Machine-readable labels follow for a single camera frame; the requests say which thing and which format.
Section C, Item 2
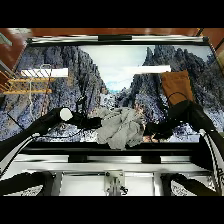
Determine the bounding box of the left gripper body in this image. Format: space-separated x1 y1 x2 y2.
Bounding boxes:
70 111 104 131

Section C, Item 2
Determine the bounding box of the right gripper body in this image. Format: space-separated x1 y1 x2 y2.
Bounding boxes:
143 121 175 141

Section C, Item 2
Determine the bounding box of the grey shirt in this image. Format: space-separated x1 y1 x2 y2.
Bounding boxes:
96 106 147 151

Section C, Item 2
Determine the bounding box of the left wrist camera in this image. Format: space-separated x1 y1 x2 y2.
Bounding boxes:
75 96 89 116

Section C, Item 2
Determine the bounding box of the black cable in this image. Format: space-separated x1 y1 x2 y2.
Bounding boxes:
165 91 193 110

